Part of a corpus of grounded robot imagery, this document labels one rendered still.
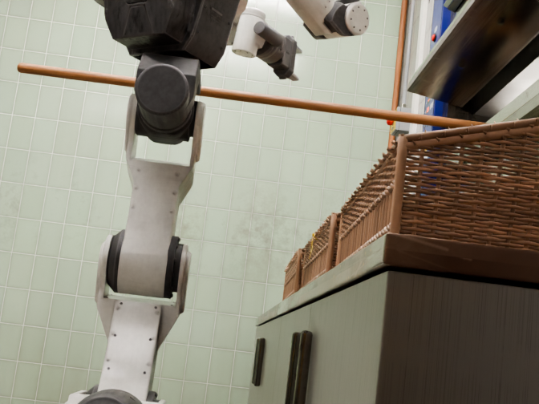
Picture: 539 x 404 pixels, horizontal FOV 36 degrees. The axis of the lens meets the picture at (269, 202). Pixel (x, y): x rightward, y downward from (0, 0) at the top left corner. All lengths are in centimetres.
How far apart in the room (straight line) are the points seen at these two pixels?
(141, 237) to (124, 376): 30
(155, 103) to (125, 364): 55
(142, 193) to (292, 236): 184
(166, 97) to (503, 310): 113
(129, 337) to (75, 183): 196
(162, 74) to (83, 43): 214
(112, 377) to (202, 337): 184
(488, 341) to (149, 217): 122
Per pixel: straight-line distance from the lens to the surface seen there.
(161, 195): 191
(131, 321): 187
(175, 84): 178
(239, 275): 365
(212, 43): 197
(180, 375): 364
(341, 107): 250
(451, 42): 249
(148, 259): 185
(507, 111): 232
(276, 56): 229
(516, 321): 79
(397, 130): 348
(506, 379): 79
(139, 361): 183
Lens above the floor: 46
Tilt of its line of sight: 10 degrees up
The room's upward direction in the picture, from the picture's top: 7 degrees clockwise
